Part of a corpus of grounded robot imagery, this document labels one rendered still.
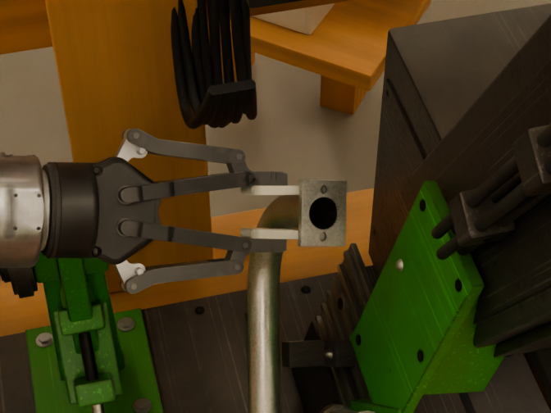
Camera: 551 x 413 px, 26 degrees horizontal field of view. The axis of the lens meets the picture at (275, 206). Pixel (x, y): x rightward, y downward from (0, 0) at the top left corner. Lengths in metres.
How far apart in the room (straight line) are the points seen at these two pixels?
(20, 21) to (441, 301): 0.53
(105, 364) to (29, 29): 0.35
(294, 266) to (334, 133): 1.44
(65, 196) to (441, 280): 0.30
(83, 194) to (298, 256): 0.57
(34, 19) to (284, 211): 0.36
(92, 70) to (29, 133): 1.75
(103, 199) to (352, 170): 1.86
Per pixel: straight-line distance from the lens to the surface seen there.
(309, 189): 0.97
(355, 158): 2.80
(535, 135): 0.70
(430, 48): 1.16
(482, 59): 1.16
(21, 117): 2.96
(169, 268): 0.95
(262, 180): 0.98
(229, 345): 1.34
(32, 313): 1.41
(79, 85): 1.18
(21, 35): 1.25
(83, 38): 1.14
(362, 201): 1.50
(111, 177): 0.94
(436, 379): 1.04
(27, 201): 0.90
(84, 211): 0.91
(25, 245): 0.90
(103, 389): 1.20
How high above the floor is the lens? 1.98
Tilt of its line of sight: 47 degrees down
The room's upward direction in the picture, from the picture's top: straight up
